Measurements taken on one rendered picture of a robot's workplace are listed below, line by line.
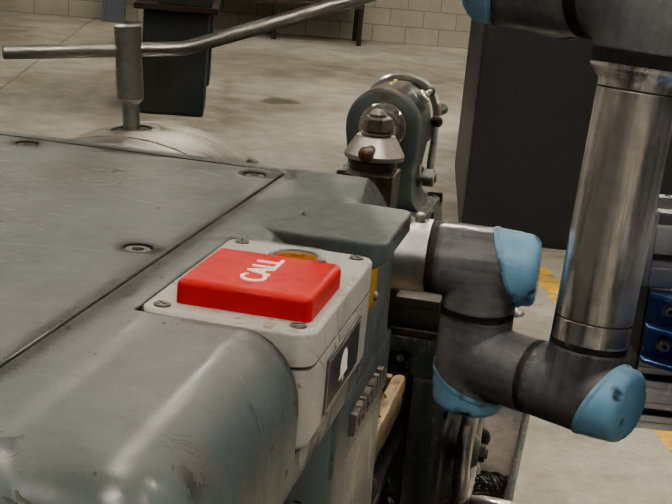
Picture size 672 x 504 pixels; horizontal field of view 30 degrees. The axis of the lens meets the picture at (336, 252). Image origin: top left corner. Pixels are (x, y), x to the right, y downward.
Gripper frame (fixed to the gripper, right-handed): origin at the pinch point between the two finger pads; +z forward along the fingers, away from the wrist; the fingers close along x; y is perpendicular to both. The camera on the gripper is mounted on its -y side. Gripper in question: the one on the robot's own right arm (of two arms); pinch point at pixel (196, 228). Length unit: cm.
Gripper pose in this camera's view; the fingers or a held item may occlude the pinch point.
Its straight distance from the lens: 131.4
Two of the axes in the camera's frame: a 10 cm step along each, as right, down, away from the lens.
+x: 0.9, -9.6, -2.6
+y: 2.2, -2.4, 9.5
